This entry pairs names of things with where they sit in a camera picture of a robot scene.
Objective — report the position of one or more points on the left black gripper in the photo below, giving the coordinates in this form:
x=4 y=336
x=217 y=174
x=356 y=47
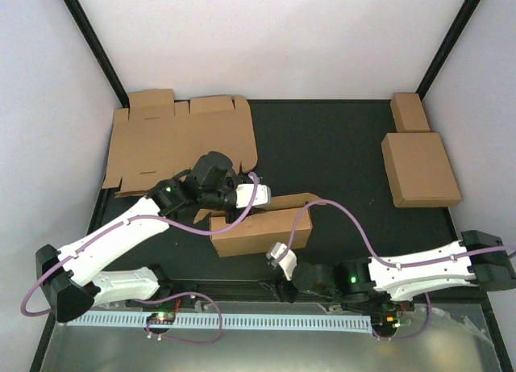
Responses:
x=231 y=218

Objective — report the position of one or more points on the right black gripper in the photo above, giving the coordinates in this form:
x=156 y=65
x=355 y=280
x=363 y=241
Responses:
x=284 y=292

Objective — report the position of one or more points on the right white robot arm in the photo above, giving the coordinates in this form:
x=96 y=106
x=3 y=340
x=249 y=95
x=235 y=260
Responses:
x=477 y=259

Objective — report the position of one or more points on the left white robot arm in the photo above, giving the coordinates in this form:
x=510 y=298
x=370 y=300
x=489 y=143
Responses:
x=73 y=278

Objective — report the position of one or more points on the large folded cardboard box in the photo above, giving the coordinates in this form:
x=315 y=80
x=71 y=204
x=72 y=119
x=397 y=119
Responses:
x=418 y=170

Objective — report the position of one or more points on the small folded cardboard box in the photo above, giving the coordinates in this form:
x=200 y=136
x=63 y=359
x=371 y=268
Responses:
x=408 y=113

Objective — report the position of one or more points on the flat cardboard blank stack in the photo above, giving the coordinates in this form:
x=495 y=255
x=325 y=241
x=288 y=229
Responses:
x=156 y=137

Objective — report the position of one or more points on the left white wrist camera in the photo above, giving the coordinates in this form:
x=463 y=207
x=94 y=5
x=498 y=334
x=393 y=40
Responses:
x=244 y=196

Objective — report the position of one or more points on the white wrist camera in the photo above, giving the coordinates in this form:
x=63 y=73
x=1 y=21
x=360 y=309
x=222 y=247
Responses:
x=285 y=258
x=244 y=196

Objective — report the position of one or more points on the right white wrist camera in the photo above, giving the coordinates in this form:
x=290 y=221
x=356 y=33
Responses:
x=285 y=258

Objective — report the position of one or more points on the white slotted cable duct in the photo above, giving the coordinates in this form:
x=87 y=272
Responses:
x=228 y=321

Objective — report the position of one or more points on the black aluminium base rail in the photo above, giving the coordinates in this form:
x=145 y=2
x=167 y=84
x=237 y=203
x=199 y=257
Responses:
x=233 y=291

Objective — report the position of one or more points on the left black frame post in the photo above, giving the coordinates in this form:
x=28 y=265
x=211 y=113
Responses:
x=90 y=36

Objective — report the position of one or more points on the black frame post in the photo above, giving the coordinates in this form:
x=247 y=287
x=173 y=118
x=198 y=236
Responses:
x=454 y=32
x=90 y=36

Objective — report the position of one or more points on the right black frame post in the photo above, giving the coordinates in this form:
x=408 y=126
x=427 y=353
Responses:
x=454 y=32

